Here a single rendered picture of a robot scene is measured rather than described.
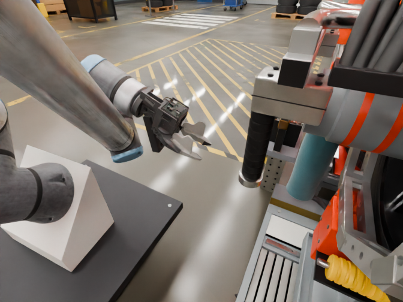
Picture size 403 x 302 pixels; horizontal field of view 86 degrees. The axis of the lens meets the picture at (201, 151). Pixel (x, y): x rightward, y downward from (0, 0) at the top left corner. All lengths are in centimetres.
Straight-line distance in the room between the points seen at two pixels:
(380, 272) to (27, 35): 50
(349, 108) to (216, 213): 98
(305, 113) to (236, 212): 105
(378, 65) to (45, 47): 34
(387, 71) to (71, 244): 83
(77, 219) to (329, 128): 72
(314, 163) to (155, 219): 61
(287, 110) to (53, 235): 76
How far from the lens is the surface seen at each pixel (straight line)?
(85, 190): 77
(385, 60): 27
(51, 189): 76
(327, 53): 63
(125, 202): 100
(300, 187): 74
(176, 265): 114
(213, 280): 112
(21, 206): 73
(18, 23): 30
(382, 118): 45
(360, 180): 73
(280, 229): 120
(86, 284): 87
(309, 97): 29
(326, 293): 96
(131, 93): 56
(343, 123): 45
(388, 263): 39
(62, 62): 35
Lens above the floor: 105
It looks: 39 degrees down
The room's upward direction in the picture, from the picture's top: straight up
